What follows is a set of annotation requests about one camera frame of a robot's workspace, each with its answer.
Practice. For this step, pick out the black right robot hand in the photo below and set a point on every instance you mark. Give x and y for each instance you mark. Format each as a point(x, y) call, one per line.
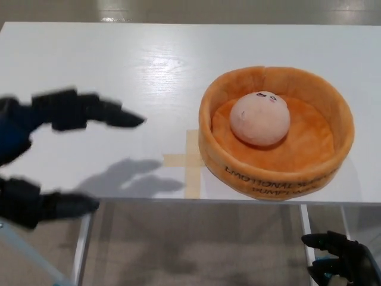
point(348, 256)

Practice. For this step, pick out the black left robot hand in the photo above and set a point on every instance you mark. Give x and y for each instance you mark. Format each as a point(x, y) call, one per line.
point(18, 125)

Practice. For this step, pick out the pink round plush toy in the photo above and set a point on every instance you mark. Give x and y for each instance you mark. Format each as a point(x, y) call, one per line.
point(259, 122)

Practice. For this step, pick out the orange plush round plate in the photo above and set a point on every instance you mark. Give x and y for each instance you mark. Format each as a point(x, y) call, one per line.
point(312, 155)

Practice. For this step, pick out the white table leg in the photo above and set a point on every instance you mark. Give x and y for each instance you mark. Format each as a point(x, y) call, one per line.
point(306, 223)
point(81, 244)

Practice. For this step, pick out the light blue slanted bar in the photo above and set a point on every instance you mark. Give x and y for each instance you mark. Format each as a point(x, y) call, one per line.
point(32, 256)

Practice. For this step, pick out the short beige tape strip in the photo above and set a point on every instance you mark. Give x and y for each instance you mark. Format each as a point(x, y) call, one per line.
point(175, 160)

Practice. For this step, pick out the long beige tape strip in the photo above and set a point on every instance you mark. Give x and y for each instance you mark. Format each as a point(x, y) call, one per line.
point(193, 178)

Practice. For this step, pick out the white table frame bar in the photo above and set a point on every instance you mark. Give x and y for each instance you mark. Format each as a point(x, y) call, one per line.
point(345, 220)

